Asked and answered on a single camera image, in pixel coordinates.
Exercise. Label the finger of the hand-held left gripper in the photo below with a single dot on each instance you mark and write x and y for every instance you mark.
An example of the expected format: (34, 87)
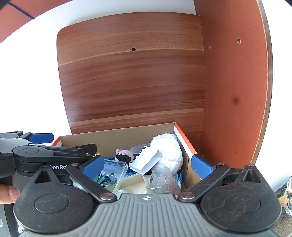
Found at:
(42, 138)
(68, 152)

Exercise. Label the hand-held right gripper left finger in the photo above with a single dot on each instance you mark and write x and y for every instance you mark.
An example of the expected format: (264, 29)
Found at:
(94, 167)

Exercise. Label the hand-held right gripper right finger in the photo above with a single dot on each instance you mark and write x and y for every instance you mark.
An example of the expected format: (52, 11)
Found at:
(202, 166)

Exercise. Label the orange cardboard box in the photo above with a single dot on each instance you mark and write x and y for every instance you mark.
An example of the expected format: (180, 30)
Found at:
(114, 139)

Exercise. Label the person's left hand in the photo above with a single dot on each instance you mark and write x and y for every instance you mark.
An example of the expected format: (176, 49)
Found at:
(8, 194)

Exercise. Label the teal clip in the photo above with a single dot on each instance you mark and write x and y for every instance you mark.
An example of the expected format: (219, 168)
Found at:
(105, 179)

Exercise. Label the clear phone case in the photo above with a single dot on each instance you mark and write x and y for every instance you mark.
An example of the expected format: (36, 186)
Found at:
(118, 173)

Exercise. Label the black scrunchie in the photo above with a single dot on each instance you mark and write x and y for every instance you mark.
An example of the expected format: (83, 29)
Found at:
(123, 157)

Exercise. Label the pink scrunchie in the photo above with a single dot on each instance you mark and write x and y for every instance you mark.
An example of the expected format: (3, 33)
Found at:
(125, 151)

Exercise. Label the white plush toy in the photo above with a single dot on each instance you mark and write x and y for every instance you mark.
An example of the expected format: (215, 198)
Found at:
(168, 152)

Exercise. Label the clear plastic packaging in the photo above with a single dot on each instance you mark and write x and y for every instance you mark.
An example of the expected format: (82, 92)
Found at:
(163, 180)

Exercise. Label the beige plastic piece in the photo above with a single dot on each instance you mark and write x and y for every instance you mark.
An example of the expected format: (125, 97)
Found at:
(133, 183)

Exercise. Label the white plastic holder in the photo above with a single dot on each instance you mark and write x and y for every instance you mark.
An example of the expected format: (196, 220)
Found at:
(146, 163)

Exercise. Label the reddish brown drilled cabinet panel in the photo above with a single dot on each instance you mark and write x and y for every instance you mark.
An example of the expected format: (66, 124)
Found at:
(235, 91)

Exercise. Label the wood-grain board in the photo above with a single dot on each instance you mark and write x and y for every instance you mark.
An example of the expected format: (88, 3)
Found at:
(132, 86)

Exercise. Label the woven patterned bag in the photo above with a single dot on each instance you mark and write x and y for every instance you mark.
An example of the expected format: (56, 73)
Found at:
(286, 200)

